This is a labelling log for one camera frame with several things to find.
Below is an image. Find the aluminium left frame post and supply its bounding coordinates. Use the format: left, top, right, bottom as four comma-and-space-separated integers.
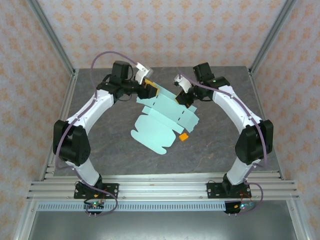
26, 0, 77, 77

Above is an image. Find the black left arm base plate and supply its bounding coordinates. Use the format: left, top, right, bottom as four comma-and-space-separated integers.
73, 183, 120, 200

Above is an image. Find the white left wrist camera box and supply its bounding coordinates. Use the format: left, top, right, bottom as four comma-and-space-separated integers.
134, 61, 154, 85

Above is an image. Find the circuit board with leds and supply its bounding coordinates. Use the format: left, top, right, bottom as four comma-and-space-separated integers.
83, 199, 106, 211
233, 201, 256, 211

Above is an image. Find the aluminium frame leg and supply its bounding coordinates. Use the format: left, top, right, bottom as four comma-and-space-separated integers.
13, 199, 38, 240
286, 199, 311, 240

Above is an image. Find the aluminium right table rail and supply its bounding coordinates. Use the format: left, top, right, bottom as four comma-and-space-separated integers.
248, 68, 285, 181

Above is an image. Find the light teal paper box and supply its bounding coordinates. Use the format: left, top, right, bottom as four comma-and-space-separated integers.
130, 83, 201, 156

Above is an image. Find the grey slotted cable duct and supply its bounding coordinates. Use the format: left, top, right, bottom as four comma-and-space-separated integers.
36, 201, 227, 212

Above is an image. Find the left circuit board with LEDs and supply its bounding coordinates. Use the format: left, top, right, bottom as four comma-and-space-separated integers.
83, 199, 106, 211

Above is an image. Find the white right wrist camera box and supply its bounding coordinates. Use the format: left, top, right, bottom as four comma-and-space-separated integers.
173, 73, 194, 94

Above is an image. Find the aluminium left table rail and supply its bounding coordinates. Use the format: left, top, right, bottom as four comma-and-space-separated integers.
39, 68, 80, 181

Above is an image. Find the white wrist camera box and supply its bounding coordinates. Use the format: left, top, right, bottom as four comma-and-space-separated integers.
173, 73, 194, 94
134, 61, 154, 85

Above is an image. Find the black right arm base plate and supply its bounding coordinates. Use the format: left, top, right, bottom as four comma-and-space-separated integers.
206, 182, 251, 200

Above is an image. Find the aluminium frame post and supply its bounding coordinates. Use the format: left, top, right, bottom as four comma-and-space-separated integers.
248, 0, 298, 76
26, 0, 77, 77

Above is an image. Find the aluminium right frame post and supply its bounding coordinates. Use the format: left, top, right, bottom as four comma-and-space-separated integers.
248, 0, 298, 76

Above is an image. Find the right circuit board with LEDs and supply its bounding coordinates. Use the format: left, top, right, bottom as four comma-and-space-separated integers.
233, 201, 256, 211

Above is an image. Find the aluminium table rail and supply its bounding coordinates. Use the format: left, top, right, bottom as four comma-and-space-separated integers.
248, 68, 285, 181
39, 68, 80, 181

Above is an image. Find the grey metal sheet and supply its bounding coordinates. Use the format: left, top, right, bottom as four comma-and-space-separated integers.
27, 211, 296, 240

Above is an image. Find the aluminium base rail beam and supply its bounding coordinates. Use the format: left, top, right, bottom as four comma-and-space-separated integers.
26, 170, 300, 201

